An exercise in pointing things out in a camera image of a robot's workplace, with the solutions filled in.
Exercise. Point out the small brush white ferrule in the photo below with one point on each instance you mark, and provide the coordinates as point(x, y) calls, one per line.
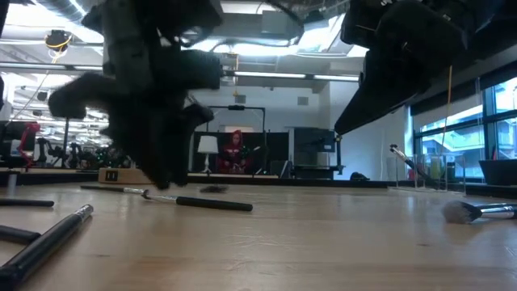
point(404, 157)

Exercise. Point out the white lamp wooden base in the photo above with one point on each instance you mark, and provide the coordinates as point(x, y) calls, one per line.
point(121, 177)

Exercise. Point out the grey ceiling box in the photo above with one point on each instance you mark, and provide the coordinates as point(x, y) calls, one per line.
point(274, 22)

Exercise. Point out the white post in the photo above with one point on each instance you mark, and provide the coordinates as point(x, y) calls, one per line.
point(12, 182)

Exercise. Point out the black bin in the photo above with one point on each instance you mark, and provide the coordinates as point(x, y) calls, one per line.
point(498, 171)

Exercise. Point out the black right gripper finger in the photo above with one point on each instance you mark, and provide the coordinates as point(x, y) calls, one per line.
point(375, 81)
point(404, 91)

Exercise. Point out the small white table lamp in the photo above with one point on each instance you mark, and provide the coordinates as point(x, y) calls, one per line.
point(208, 144)

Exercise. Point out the large black pen foreground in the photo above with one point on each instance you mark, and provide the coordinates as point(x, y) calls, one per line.
point(40, 246)

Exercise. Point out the black dome object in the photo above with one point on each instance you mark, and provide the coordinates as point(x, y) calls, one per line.
point(358, 177)

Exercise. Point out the black cabinet machine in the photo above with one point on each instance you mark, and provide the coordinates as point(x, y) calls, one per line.
point(313, 139)

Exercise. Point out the person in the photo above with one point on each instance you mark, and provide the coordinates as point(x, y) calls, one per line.
point(235, 155)

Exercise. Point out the large powder brush silver ferrule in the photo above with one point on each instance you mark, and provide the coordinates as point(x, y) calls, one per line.
point(458, 213)

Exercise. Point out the clear acrylic organizer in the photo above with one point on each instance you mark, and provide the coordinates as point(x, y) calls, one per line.
point(444, 180)

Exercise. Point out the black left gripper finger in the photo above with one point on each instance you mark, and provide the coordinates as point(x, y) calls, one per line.
point(186, 137)
point(153, 153)

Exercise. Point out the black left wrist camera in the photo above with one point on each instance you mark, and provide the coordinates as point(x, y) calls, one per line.
point(194, 70)

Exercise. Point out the red stand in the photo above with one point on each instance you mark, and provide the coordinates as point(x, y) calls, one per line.
point(31, 128)

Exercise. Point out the red container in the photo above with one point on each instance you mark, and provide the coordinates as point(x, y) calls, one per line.
point(412, 174)

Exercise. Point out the long ceiling light bar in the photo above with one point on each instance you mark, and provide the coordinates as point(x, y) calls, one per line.
point(270, 75)

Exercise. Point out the black metal stand frame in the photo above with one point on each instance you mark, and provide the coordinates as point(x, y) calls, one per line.
point(65, 141)

